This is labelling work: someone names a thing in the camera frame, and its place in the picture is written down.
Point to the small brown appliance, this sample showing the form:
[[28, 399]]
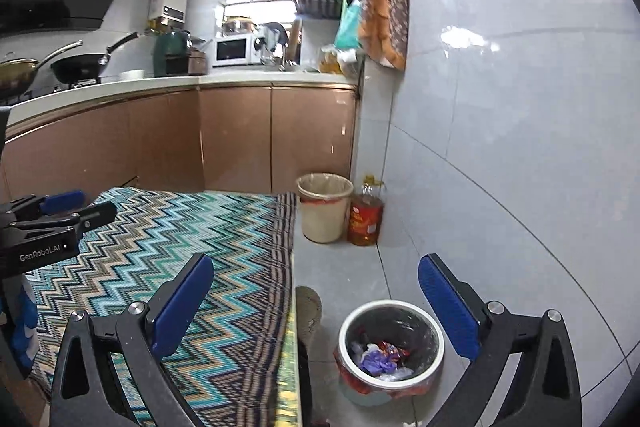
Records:
[[197, 63]]

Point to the steel pot with lid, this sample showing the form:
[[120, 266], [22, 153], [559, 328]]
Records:
[[239, 25]]

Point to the golden pot with lid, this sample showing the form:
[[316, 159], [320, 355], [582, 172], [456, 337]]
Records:
[[15, 74]]

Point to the beige waste bin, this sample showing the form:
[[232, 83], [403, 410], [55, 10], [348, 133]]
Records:
[[322, 217]]

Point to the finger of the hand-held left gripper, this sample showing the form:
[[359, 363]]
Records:
[[62, 202], [97, 215]]

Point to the green kitchen appliance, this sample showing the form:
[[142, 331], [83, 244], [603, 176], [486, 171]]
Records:
[[170, 52]]

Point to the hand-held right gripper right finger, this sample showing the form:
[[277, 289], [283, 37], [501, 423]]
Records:
[[445, 302]]

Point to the black wok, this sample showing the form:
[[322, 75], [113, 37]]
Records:
[[77, 68]]

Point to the grey cloth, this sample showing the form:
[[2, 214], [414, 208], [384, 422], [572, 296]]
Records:
[[270, 38]]

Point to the white bowl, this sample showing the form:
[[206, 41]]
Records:
[[132, 75]]

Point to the white trash can black liner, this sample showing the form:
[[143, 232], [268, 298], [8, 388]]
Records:
[[400, 322]]

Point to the green plastic bag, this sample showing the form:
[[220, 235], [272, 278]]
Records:
[[348, 27]]

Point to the zigzag patterned tablecloth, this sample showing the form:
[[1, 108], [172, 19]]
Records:
[[225, 257]]

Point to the white microwave oven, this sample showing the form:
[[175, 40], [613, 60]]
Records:
[[230, 50]]

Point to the gas stove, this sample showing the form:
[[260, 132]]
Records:
[[75, 85]]

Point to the large cooking oil bottle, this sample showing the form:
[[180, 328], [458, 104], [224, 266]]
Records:
[[365, 219]]

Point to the brown base cabinets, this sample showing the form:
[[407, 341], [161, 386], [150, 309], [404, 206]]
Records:
[[235, 137]]

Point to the round glass table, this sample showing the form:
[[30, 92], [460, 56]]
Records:
[[289, 382]]

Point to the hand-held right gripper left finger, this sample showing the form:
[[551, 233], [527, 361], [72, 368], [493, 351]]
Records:
[[182, 302]]

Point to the small yellow oil bottle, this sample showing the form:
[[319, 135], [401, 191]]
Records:
[[331, 62]]

